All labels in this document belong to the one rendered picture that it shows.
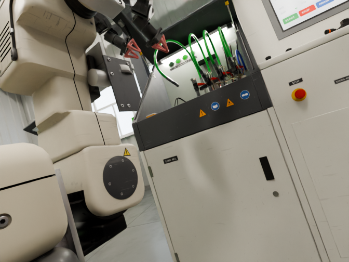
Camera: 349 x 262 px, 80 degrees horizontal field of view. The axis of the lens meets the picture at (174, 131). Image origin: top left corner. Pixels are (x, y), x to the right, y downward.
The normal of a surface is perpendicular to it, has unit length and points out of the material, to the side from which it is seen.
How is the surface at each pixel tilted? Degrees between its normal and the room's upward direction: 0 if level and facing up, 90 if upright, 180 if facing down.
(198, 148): 90
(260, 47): 76
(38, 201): 90
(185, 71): 90
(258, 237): 90
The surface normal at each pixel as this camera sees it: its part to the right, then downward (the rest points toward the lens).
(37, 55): 0.79, -0.30
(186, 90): -0.41, 0.06
